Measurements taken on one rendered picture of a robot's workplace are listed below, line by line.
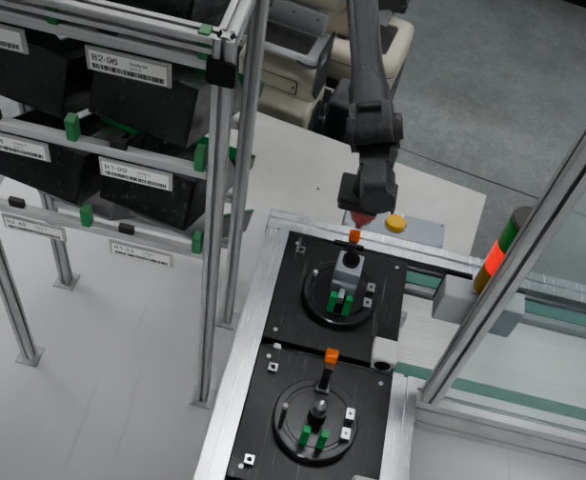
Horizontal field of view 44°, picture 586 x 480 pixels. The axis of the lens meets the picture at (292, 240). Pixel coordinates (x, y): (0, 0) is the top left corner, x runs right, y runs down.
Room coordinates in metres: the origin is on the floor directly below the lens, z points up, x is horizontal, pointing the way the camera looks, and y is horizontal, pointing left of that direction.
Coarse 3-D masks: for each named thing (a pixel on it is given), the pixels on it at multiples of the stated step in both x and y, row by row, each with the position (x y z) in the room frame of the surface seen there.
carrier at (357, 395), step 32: (288, 352) 0.62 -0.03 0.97; (256, 384) 0.54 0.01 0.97; (288, 384) 0.56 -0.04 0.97; (352, 384) 0.58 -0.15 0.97; (384, 384) 0.59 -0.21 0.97; (256, 416) 0.49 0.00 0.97; (288, 416) 0.49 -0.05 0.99; (320, 416) 0.49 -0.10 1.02; (352, 416) 0.51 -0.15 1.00; (384, 416) 0.53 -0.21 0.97; (256, 448) 0.44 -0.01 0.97; (288, 448) 0.44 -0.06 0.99; (320, 448) 0.45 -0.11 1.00; (352, 448) 0.47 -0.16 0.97
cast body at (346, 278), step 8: (344, 256) 0.75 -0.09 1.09; (352, 256) 0.76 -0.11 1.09; (360, 256) 0.77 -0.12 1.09; (336, 264) 0.75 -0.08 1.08; (344, 264) 0.74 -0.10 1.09; (352, 264) 0.74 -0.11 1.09; (360, 264) 0.75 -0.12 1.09; (336, 272) 0.73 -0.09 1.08; (344, 272) 0.73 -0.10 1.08; (352, 272) 0.73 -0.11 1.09; (360, 272) 0.73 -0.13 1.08; (336, 280) 0.73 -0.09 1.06; (344, 280) 0.73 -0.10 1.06; (352, 280) 0.73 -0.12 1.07; (336, 288) 0.72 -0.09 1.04; (344, 288) 0.72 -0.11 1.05; (352, 288) 0.72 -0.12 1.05
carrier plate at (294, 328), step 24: (288, 240) 0.86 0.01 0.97; (312, 240) 0.87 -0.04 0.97; (288, 264) 0.80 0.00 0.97; (312, 264) 0.81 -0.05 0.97; (384, 264) 0.85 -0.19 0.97; (288, 288) 0.75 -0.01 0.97; (384, 288) 0.79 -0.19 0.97; (288, 312) 0.70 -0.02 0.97; (384, 312) 0.74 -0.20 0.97; (264, 336) 0.64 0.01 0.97; (288, 336) 0.65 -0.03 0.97; (312, 336) 0.66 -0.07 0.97; (336, 336) 0.67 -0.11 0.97; (360, 336) 0.68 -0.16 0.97; (384, 336) 0.69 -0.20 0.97; (360, 360) 0.63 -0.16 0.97
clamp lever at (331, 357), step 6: (330, 354) 0.57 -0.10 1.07; (336, 354) 0.57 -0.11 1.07; (324, 360) 0.57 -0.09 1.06; (330, 360) 0.57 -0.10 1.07; (336, 360) 0.57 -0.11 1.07; (324, 366) 0.56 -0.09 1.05; (330, 366) 0.56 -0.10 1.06; (324, 372) 0.56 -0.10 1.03; (330, 372) 0.56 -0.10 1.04; (324, 378) 0.55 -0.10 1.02; (318, 384) 0.55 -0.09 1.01; (324, 384) 0.55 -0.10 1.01
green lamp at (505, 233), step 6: (510, 222) 0.63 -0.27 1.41; (504, 228) 0.63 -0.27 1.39; (510, 228) 0.62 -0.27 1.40; (504, 234) 0.62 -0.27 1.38; (510, 234) 0.61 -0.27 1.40; (516, 234) 0.61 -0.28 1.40; (498, 240) 0.63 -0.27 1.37; (504, 240) 0.62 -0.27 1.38; (510, 240) 0.61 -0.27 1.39; (498, 246) 0.62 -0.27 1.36; (504, 246) 0.61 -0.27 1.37; (504, 252) 0.61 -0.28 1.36
